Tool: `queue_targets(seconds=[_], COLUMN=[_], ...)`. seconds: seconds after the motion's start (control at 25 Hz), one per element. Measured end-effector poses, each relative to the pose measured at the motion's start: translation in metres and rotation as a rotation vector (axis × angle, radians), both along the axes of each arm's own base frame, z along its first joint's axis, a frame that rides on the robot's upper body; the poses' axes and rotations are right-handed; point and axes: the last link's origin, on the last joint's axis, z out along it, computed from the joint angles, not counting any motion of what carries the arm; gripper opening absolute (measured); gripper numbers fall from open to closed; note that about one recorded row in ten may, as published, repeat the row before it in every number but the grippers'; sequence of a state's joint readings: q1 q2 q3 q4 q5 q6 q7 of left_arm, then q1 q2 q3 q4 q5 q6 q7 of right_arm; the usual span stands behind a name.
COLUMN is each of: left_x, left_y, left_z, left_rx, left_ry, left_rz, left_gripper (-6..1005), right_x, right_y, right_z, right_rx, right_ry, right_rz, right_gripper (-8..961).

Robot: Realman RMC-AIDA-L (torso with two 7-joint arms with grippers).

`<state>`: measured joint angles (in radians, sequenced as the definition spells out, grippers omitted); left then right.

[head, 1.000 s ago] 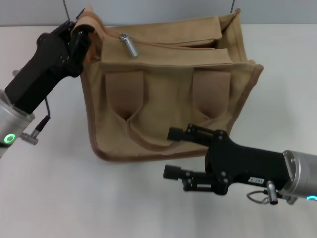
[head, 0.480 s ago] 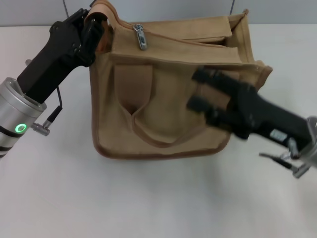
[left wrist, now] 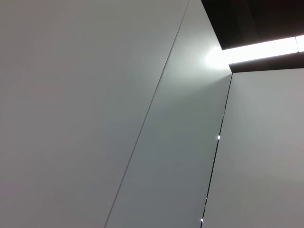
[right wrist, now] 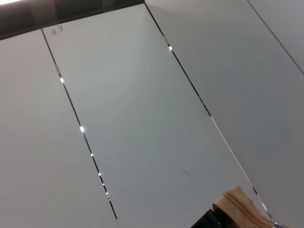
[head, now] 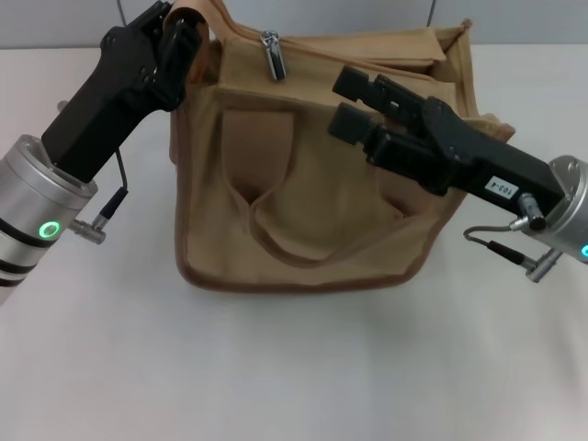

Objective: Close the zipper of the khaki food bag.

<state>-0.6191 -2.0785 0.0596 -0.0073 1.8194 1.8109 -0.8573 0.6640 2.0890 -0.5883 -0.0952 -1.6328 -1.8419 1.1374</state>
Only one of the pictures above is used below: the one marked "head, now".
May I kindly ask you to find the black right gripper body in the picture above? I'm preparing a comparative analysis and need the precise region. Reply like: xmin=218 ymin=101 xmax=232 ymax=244
xmin=424 ymin=97 xmax=566 ymax=216

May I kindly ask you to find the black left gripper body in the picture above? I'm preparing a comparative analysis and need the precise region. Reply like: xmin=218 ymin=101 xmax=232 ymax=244
xmin=40 ymin=21 xmax=179 ymax=181

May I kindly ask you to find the silver metal zipper pull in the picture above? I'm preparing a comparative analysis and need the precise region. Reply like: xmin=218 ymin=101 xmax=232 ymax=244
xmin=259 ymin=30 xmax=287 ymax=82

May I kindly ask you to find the khaki canvas food bag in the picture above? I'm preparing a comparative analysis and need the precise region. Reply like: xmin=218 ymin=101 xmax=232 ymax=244
xmin=163 ymin=0 xmax=515 ymax=293

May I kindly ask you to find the grey right gripper cable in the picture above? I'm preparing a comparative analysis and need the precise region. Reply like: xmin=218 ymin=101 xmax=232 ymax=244
xmin=462 ymin=192 xmax=561 ymax=284

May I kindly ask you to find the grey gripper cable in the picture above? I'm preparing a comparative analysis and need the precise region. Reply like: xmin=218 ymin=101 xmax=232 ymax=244
xmin=462 ymin=192 xmax=561 ymax=284
xmin=71 ymin=149 xmax=130 ymax=240

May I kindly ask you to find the grey left gripper cable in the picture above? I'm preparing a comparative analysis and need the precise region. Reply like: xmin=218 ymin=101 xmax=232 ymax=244
xmin=71 ymin=149 xmax=130 ymax=240

